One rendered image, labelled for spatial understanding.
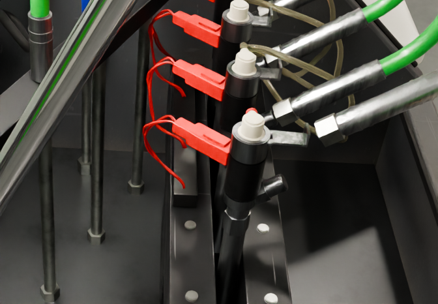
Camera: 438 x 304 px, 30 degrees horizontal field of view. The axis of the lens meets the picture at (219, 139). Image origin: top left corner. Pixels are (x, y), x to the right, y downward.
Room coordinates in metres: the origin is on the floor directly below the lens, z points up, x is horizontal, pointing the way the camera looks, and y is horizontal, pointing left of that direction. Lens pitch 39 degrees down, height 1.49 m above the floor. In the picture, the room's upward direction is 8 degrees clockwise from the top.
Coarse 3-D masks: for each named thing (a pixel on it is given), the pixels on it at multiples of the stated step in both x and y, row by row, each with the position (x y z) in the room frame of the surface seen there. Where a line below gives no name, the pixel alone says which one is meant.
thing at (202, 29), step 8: (176, 16) 0.65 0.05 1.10; (184, 16) 0.65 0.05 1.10; (192, 16) 0.65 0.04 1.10; (176, 24) 0.65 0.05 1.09; (184, 24) 0.64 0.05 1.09; (192, 24) 0.64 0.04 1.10; (200, 24) 0.64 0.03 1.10; (208, 24) 0.64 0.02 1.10; (216, 24) 0.64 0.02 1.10; (184, 32) 0.64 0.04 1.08; (192, 32) 0.64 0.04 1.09; (200, 32) 0.63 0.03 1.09; (208, 32) 0.63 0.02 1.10; (216, 32) 0.63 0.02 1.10; (208, 40) 0.63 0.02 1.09; (216, 40) 0.62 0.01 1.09
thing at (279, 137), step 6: (270, 132) 0.47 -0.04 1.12; (276, 132) 0.47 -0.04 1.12; (282, 132) 0.47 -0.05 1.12; (288, 132) 0.47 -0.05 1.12; (294, 132) 0.47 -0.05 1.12; (276, 138) 0.46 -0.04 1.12; (282, 138) 0.47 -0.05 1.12; (288, 138) 0.47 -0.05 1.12; (294, 138) 0.47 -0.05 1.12; (300, 138) 0.47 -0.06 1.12; (270, 144) 0.46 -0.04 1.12; (276, 144) 0.46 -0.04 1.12; (282, 144) 0.46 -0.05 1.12; (288, 144) 0.46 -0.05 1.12; (294, 144) 0.46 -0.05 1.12; (300, 144) 0.46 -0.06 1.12
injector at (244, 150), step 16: (240, 144) 0.45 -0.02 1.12; (256, 144) 0.45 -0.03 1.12; (240, 160) 0.45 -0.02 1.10; (256, 160) 0.45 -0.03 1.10; (240, 176) 0.45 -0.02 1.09; (256, 176) 0.45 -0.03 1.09; (224, 192) 0.46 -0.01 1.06; (240, 192) 0.45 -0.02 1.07; (256, 192) 0.46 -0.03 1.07; (272, 192) 0.46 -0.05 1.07; (240, 208) 0.45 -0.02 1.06; (224, 224) 0.46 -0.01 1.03; (240, 224) 0.46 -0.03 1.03; (224, 240) 0.46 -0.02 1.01; (240, 240) 0.46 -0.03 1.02; (224, 256) 0.46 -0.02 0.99; (240, 256) 0.46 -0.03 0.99; (224, 272) 0.46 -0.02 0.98; (224, 288) 0.46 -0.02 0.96
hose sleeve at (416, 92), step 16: (416, 80) 0.48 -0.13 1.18; (432, 80) 0.47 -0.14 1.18; (384, 96) 0.47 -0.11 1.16; (400, 96) 0.47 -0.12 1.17; (416, 96) 0.47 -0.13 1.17; (432, 96) 0.47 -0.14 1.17; (352, 112) 0.47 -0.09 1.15; (368, 112) 0.47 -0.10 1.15; (384, 112) 0.47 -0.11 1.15; (400, 112) 0.47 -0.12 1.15; (352, 128) 0.46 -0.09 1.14
